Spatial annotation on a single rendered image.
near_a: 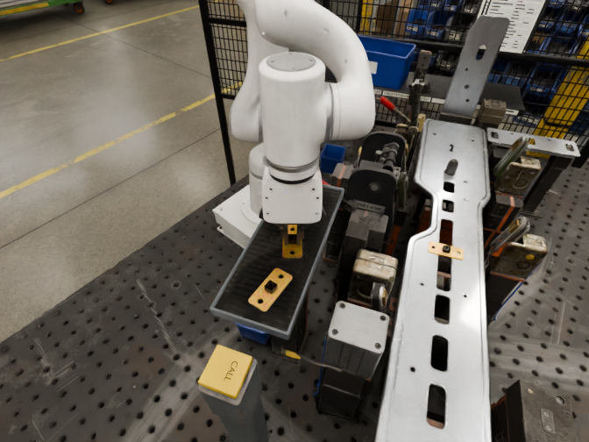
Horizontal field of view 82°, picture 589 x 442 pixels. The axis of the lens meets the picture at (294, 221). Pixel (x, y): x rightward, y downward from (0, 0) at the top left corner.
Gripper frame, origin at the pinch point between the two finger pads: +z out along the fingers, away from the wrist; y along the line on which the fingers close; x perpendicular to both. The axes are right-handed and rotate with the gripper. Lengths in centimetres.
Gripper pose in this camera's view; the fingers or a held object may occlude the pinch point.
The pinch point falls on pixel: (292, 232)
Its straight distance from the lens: 64.9
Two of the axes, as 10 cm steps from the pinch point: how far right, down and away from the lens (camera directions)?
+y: 10.0, 0.0, 0.0
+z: 0.0, 6.9, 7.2
